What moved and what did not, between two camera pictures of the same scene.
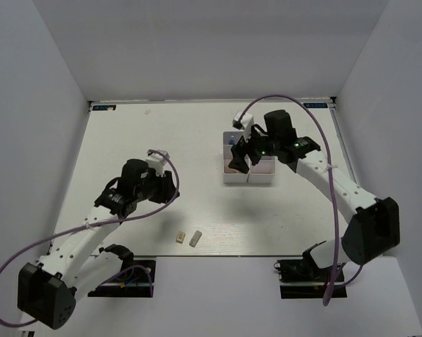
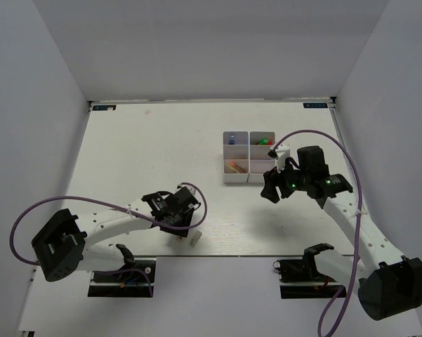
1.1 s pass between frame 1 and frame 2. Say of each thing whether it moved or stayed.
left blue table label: stayed
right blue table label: stayed
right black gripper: moved
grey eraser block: stayed
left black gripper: moved
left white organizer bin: stayed
